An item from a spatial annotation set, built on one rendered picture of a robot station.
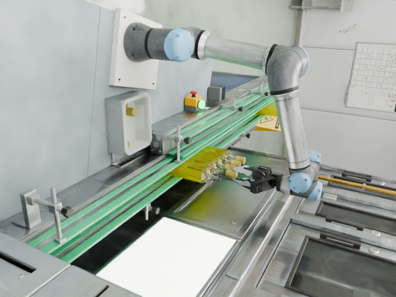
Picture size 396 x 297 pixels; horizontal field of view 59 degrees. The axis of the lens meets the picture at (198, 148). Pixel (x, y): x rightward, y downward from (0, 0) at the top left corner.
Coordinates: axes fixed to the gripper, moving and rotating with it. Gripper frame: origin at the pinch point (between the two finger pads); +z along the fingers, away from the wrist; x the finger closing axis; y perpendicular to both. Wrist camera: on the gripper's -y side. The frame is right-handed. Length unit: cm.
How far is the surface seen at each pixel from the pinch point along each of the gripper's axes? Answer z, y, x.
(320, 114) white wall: 51, 589, -120
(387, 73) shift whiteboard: -53, 588, -30
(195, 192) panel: 17.2, -2.2, -12.4
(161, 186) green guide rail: 24.6, -19.1, -3.4
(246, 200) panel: -5.1, 3.6, -12.9
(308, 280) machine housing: -39, -29, -18
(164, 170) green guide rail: 23.4, -18.1, 4.0
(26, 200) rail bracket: 32, -74, 15
